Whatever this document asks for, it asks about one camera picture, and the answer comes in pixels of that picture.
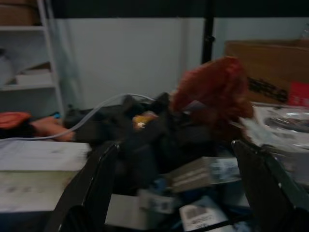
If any white metal shelf unit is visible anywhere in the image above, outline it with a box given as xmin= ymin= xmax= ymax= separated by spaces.
xmin=0 ymin=0 xmax=64 ymax=116

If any red box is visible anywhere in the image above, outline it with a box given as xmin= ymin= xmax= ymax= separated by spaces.
xmin=288 ymin=81 xmax=309 ymax=107

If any red plastic bag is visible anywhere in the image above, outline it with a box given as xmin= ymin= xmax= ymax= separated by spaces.
xmin=170 ymin=56 xmax=254 ymax=138

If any white labelled packet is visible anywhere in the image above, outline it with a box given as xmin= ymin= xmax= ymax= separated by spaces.
xmin=179 ymin=200 xmax=230 ymax=232

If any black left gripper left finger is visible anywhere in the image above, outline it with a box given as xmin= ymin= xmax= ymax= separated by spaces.
xmin=45 ymin=142 xmax=121 ymax=232

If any brown cardboard box on shelf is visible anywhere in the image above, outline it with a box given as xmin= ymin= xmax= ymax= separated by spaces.
xmin=0 ymin=0 xmax=42 ymax=27

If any orange and black item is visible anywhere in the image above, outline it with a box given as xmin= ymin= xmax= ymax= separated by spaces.
xmin=0 ymin=111 xmax=33 ymax=140

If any brown cardboard box with print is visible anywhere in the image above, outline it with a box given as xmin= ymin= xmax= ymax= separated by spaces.
xmin=224 ymin=40 xmax=309 ymax=104

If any clear plastic tube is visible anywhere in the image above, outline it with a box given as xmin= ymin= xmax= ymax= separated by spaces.
xmin=0 ymin=93 xmax=157 ymax=143

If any grey cardboard packet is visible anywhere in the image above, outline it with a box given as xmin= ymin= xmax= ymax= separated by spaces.
xmin=166 ymin=156 xmax=218 ymax=193

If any white paper box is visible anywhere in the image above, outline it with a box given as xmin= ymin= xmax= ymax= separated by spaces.
xmin=0 ymin=140 xmax=91 ymax=213

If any black metal pole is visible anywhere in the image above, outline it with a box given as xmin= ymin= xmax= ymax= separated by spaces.
xmin=201 ymin=0 xmax=215 ymax=65

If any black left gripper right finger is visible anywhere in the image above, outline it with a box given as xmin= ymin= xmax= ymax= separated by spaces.
xmin=231 ymin=140 xmax=309 ymax=232

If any clear plastic packaging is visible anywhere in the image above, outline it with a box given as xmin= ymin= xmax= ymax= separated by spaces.
xmin=241 ymin=102 xmax=309 ymax=184

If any yellow snack wrapper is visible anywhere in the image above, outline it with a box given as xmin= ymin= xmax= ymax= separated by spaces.
xmin=132 ymin=111 xmax=159 ymax=130

